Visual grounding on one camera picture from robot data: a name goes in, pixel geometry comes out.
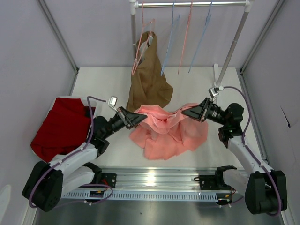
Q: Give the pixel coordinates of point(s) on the pink pleated skirt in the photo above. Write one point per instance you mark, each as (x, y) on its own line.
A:
(163, 134)

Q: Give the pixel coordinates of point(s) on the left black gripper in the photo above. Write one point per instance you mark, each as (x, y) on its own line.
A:
(131, 119)

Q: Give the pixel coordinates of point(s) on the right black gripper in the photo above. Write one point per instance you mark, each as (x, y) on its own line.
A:
(205, 109)

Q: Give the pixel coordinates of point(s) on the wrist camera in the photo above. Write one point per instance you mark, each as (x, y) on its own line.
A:
(112, 103)
(214, 92)

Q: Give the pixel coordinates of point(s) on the slotted cable duct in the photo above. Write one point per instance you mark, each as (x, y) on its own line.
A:
(142, 195)

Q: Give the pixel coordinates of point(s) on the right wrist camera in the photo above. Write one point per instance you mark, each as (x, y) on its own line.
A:
(214, 92)

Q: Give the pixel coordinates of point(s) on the pink hanger holding brown skirt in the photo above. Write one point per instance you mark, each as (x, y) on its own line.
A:
(142, 46)

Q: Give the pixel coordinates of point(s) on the pink wire hanger middle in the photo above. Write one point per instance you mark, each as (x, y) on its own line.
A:
(186, 35)

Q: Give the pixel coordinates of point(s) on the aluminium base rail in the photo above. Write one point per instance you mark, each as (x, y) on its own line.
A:
(178, 179)

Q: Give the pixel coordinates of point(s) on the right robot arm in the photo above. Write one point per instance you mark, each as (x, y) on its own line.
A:
(263, 188)

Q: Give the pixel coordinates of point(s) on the white metal clothes rack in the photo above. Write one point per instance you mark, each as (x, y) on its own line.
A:
(219, 75)

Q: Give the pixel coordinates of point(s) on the brown skirt on hanger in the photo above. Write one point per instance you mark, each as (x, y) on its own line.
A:
(148, 85)

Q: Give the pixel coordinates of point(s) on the red garment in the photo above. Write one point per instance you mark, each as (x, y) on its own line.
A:
(64, 129)

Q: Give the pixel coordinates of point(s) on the blue wire hanger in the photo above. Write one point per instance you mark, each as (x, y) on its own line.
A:
(207, 21)
(174, 25)

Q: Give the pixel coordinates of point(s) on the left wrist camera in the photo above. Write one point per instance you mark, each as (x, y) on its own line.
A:
(112, 103)

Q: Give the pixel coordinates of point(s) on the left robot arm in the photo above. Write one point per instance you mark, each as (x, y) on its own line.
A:
(49, 182)

